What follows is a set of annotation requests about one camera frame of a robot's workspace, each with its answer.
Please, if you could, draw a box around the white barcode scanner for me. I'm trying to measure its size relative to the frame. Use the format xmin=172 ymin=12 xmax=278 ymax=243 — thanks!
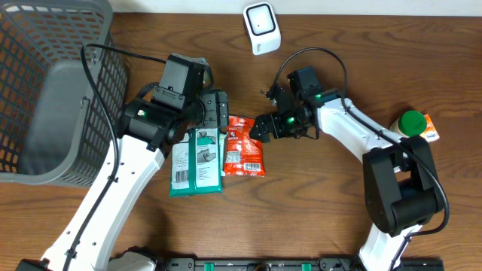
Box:
xmin=243 ymin=2 xmax=282 ymax=56

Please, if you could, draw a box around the green lid jar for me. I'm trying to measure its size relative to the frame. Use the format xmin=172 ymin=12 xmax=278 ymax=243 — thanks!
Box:
xmin=389 ymin=110 xmax=427 ymax=137

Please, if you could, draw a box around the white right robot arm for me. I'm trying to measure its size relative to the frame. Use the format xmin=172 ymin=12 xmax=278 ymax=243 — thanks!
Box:
xmin=249 ymin=89 xmax=447 ymax=270

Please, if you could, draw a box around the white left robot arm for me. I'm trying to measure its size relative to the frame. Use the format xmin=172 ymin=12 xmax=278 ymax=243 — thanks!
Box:
xmin=17 ymin=89 xmax=229 ymax=270

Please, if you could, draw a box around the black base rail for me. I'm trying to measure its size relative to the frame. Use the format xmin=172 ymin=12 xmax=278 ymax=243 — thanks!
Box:
xmin=66 ymin=257 xmax=445 ymax=271

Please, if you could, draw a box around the grey plastic mesh basket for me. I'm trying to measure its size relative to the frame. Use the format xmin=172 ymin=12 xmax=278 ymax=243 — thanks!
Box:
xmin=1 ymin=0 xmax=127 ymax=187

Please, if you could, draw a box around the red Hacks candy bag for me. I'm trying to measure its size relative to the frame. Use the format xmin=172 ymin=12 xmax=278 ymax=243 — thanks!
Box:
xmin=224 ymin=115 xmax=266 ymax=177

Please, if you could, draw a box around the green 3M gloves pack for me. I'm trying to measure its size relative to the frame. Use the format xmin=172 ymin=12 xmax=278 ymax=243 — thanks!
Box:
xmin=169 ymin=88 xmax=227 ymax=199

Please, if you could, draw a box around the small orange carton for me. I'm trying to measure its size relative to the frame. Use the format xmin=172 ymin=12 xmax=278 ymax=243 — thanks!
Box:
xmin=420 ymin=114 xmax=440 ymax=143

